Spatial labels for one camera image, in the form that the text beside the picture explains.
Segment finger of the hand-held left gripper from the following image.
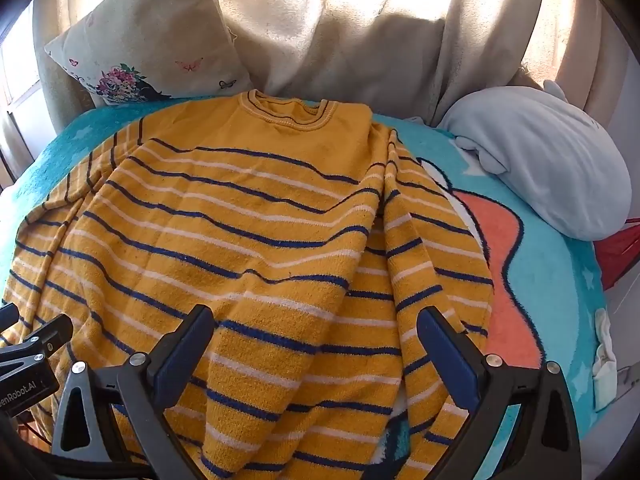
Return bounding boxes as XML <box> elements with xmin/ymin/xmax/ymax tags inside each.
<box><xmin>0</xmin><ymin>314</ymin><xmax>74</xmax><ymax>377</ymax></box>

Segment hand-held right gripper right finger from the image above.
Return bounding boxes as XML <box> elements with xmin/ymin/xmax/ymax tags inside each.
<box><xmin>416</xmin><ymin>306</ymin><xmax>583</xmax><ymax>480</ymax></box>

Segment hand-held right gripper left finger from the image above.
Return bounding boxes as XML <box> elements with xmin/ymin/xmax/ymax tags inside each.
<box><xmin>50</xmin><ymin>304</ymin><xmax>216</xmax><ymax>480</ymax></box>

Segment yellow striped sweater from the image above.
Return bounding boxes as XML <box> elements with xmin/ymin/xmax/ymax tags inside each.
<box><xmin>0</xmin><ymin>89</ymin><xmax>496</xmax><ymax>480</ymax></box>

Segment turquoise printed fleece blanket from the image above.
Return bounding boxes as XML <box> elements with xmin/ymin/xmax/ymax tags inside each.
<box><xmin>0</xmin><ymin>92</ymin><xmax>640</xmax><ymax>480</ymax></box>

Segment small white cloth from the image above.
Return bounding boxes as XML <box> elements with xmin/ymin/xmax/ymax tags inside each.
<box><xmin>592</xmin><ymin>307</ymin><xmax>619</xmax><ymax>408</ymax></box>

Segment grey plush toy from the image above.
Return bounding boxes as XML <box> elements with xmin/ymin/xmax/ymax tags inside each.
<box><xmin>436</xmin><ymin>80</ymin><xmax>632</xmax><ymax>241</ymax></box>

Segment window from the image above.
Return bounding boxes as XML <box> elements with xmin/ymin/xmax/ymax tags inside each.
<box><xmin>0</xmin><ymin>0</ymin><xmax>42</xmax><ymax>186</ymax></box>

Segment floral butterfly pillow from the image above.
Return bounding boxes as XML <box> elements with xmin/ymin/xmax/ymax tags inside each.
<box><xmin>44</xmin><ymin>0</ymin><xmax>253</xmax><ymax>107</ymax></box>

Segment beige curtain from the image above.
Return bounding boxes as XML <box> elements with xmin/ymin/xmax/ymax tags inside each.
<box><xmin>32</xmin><ymin>0</ymin><xmax>636</xmax><ymax>126</ymax></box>

